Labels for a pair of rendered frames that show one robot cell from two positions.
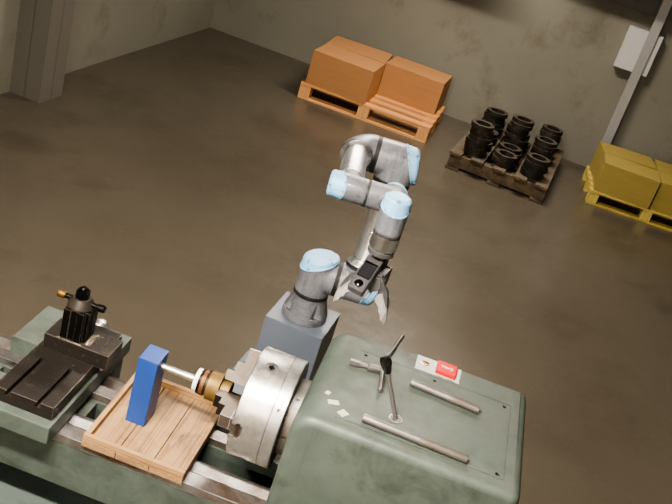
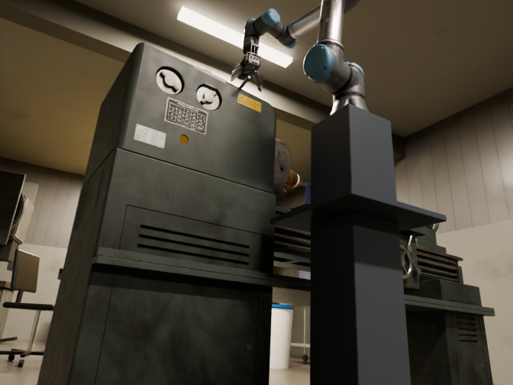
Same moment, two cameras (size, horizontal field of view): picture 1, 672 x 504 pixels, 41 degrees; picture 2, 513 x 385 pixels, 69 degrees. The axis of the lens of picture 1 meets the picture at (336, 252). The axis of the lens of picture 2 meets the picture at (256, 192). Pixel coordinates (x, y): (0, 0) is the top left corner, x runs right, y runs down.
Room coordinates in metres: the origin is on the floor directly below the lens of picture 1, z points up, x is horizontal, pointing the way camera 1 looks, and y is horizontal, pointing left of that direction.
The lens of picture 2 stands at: (3.30, -0.97, 0.39)
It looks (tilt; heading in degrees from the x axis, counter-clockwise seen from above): 20 degrees up; 140
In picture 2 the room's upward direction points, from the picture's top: 3 degrees clockwise
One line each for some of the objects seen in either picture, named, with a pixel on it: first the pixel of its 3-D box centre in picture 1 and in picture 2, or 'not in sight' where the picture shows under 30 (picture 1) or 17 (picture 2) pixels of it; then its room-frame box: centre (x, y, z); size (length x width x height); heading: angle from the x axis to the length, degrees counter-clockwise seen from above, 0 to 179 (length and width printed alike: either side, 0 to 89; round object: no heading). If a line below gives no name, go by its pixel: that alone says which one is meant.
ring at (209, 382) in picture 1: (215, 386); (285, 177); (2.09, 0.21, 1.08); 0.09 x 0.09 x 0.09; 84
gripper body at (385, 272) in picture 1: (376, 267); (250, 59); (2.17, -0.11, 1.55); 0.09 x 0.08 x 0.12; 165
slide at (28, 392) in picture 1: (61, 364); not in sight; (2.15, 0.67, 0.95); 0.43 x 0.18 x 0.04; 174
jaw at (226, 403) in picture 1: (229, 412); not in sight; (2.00, 0.14, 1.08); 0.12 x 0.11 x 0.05; 175
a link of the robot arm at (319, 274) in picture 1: (319, 272); (347, 85); (2.59, 0.03, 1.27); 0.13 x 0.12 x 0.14; 92
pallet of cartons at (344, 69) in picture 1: (378, 86); not in sight; (8.74, 0.09, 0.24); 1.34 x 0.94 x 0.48; 80
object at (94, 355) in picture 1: (83, 343); not in sight; (2.21, 0.63, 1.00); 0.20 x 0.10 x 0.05; 84
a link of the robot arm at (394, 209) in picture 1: (393, 214); (252, 32); (2.17, -0.11, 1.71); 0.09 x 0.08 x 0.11; 2
